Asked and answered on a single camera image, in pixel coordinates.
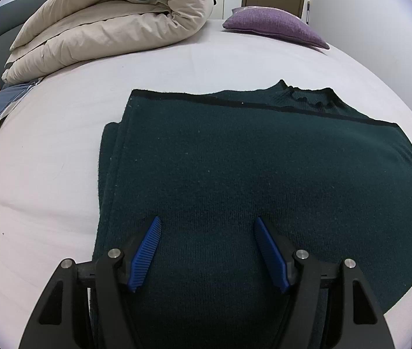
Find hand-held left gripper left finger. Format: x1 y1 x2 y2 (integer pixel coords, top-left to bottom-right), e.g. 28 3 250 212
18 216 163 349

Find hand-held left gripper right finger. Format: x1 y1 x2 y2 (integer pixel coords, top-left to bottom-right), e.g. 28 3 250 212
254 217 397 349

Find dark green sweater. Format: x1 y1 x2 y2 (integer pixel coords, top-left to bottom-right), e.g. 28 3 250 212
91 79 412 349

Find purple pillow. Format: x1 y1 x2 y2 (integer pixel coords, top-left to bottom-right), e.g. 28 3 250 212
222 6 331 50

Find beige folded duvet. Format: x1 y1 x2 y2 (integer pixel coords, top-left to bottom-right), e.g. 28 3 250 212
1 0 214 84

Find grey-blue padded headboard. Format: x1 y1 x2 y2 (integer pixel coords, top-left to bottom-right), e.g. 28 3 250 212
0 0 57 85

